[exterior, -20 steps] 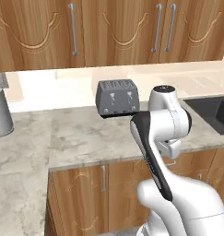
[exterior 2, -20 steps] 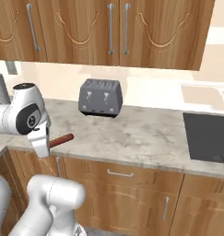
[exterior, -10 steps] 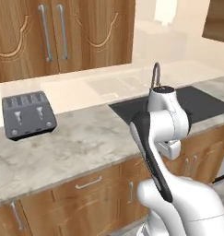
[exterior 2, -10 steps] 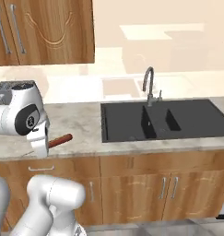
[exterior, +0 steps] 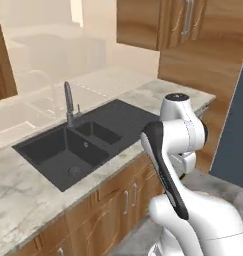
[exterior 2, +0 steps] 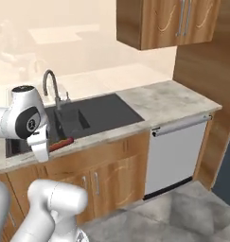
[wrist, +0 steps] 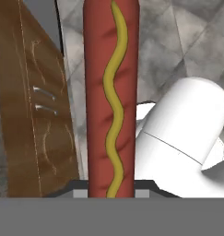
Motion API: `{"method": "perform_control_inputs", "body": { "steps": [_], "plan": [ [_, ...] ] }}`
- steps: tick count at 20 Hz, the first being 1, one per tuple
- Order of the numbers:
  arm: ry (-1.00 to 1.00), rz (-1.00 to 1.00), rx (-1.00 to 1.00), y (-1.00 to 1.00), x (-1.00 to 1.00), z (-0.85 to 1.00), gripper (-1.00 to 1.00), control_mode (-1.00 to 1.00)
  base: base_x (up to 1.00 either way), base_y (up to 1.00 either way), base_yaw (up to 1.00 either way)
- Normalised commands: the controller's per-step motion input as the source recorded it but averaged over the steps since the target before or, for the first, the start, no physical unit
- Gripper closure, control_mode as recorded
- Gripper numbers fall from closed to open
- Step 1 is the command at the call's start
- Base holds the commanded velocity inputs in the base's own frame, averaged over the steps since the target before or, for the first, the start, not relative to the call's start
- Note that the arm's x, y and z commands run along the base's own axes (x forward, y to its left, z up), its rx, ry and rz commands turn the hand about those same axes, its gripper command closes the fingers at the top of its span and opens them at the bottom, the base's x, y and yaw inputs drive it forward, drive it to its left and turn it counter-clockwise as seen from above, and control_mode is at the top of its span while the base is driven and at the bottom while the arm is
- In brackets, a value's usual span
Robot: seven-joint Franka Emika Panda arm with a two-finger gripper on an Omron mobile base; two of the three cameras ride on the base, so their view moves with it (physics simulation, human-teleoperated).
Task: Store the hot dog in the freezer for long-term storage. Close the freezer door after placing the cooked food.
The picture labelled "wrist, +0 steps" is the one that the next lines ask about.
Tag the brown wooden cupboard door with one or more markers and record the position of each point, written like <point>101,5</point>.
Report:
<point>52,144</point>

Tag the brown wooden drawer front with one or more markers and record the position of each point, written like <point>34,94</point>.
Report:
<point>12,107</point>

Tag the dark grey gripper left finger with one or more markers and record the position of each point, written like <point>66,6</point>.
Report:
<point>79,188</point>

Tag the white rounded cylinder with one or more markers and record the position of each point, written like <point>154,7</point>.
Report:
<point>181,132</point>

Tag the hot dog with mustard line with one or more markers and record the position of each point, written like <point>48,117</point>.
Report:
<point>96,92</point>

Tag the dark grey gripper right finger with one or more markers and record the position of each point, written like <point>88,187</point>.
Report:
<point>144,188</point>

